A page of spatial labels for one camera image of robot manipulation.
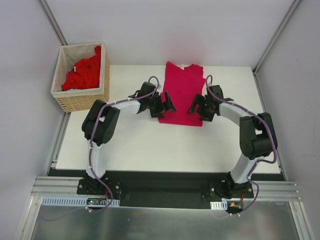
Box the left aluminium frame post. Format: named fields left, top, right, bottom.
left=37, top=0, right=68, bottom=46

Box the white cable duct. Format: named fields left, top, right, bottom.
left=210, top=200, right=228, bottom=211
left=42, top=196, right=120, bottom=208

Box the wicker laundry basket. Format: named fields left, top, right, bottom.
left=50, top=42, right=110, bottom=113

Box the red t shirt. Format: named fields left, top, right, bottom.
left=61, top=45, right=101, bottom=91

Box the right aluminium frame post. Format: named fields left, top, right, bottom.
left=251, top=0, right=303, bottom=75

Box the aluminium frame post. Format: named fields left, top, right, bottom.
left=251, top=0, right=303, bottom=75
left=37, top=0, right=68, bottom=46

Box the right white cable duct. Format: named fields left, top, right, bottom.
left=210, top=200, right=228, bottom=211

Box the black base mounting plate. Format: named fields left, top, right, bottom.
left=48, top=169, right=254, bottom=209

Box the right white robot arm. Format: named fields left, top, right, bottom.
left=188, top=85, right=278, bottom=199

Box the left white cable duct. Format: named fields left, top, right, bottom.
left=42, top=196, right=120, bottom=208

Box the magenta t shirt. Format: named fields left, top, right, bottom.
left=158, top=61, right=205, bottom=127

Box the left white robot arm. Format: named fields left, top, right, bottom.
left=78, top=81, right=177, bottom=195

